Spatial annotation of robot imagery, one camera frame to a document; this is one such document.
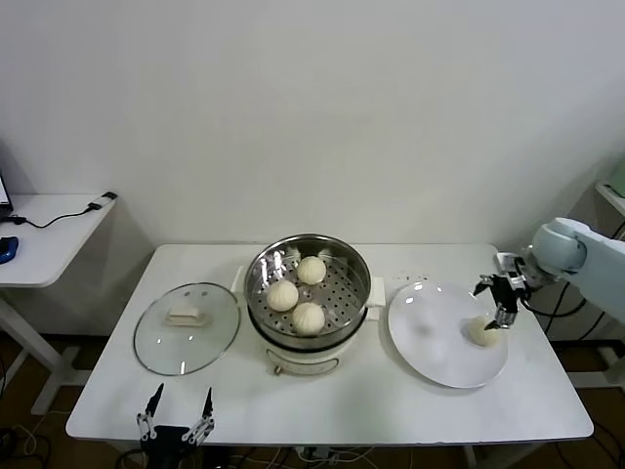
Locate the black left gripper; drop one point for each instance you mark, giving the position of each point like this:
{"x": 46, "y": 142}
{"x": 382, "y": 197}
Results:
{"x": 166, "y": 452}

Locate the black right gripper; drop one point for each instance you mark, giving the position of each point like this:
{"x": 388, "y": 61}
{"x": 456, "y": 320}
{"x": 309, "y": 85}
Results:
{"x": 508, "y": 293}

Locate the white steamed baozi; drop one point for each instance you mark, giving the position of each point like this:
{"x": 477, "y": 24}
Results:
{"x": 283, "y": 296}
{"x": 311, "y": 270}
{"x": 308, "y": 318}
{"x": 481, "y": 338}

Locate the round glass pot lid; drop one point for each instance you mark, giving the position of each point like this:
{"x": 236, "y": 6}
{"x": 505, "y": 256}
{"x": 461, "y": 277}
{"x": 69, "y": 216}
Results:
{"x": 185, "y": 298}

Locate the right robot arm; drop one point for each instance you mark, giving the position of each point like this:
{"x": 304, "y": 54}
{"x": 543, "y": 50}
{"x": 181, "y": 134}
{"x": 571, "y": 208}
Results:
{"x": 556, "y": 249}

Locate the stainless steel steamer basket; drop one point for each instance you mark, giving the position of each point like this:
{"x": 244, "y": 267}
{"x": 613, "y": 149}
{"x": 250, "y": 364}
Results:
{"x": 261, "y": 273}

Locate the white round plate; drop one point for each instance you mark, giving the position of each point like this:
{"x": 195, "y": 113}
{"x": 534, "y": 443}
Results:
{"x": 429, "y": 332}

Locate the cream electric cooking pot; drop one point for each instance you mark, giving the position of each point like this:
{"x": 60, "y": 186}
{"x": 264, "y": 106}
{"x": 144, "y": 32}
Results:
{"x": 303, "y": 361}

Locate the white power strip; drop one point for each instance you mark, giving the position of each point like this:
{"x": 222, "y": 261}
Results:
{"x": 317, "y": 454}

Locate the white side table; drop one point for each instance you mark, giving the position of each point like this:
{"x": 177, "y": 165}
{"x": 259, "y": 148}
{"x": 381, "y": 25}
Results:
{"x": 49, "y": 254}

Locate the black and white adapter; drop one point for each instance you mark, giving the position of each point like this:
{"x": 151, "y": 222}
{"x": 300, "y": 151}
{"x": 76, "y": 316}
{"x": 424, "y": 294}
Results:
{"x": 103, "y": 200}

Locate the blue computer mouse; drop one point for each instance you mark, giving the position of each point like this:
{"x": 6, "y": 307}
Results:
{"x": 7, "y": 248}

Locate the black laptop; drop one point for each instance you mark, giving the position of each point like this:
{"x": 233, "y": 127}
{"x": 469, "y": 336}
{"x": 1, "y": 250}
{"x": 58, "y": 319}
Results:
{"x": 4, "y": 195}

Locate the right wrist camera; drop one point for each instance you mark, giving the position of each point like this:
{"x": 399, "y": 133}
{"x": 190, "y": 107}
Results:
{"x": 508, "y": 264}

